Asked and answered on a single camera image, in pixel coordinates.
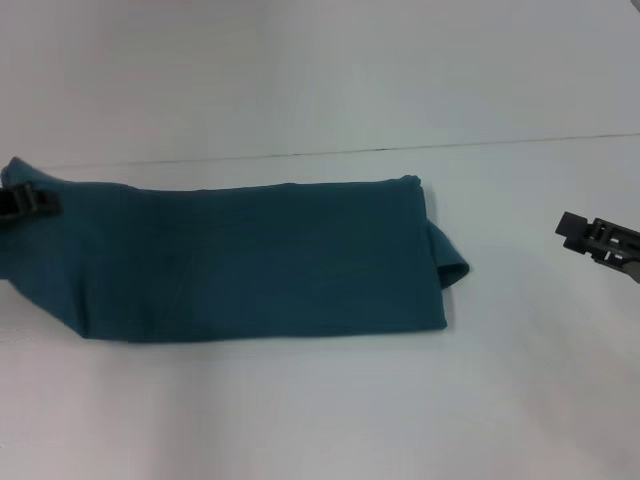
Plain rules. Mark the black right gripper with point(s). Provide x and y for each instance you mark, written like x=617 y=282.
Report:
x=622 y=245

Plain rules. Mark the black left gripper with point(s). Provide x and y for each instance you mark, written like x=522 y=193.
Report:
x=9 y=205

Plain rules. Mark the teal t-shirt with FREE print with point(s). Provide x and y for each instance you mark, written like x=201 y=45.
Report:
x=250 y=260

